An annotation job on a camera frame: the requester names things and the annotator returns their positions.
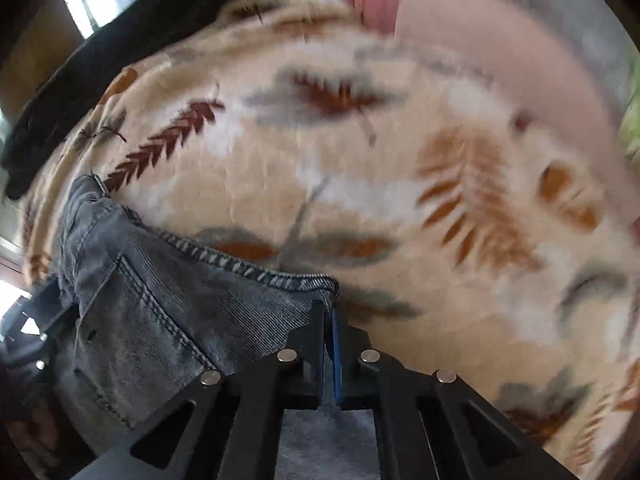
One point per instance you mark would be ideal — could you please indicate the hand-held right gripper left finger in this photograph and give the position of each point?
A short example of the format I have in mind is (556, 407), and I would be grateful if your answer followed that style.
(312, 340)

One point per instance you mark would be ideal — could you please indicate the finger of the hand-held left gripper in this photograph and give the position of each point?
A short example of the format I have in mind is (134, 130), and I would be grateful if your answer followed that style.
(47, 310)

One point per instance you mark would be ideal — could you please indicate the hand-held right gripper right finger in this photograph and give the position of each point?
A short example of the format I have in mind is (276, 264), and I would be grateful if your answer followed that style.
(338, 360)

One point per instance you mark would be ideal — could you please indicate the grey denim pants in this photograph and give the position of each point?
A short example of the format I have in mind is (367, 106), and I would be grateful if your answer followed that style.
(150, 310)

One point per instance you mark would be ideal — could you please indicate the beige feather-print blanket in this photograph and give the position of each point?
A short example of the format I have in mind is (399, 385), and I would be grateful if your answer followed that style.
(350, 160)

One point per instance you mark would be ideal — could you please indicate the black cloth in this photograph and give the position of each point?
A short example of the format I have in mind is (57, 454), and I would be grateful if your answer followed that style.
(100, 60)

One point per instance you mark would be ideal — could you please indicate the pink pillow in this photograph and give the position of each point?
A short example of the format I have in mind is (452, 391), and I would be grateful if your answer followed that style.
(500, 50)

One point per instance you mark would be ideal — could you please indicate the red cloth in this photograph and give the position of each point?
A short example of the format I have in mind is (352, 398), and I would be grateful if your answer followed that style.
(382, 0)

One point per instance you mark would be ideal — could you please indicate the grey cloth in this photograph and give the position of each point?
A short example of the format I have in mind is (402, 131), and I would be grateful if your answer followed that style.
(592, 25)

